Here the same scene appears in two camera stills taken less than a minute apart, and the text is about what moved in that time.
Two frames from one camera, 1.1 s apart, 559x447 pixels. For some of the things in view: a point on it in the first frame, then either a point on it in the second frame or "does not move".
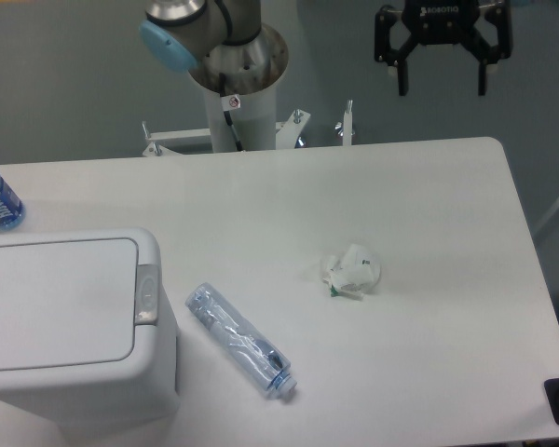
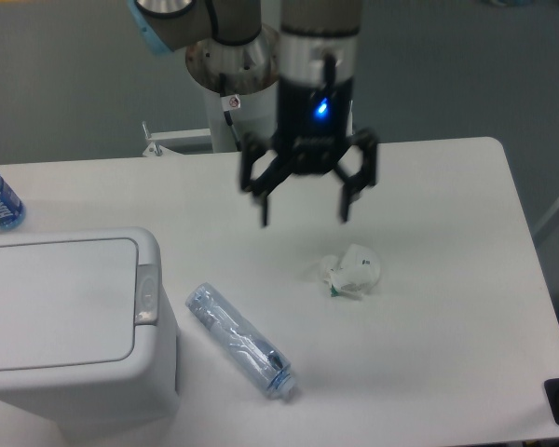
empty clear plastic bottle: (239, 343) does not move
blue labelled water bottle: (1, 207) does not move
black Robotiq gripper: (444, 22) → (314, 120)
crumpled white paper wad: (352, 274) does not move
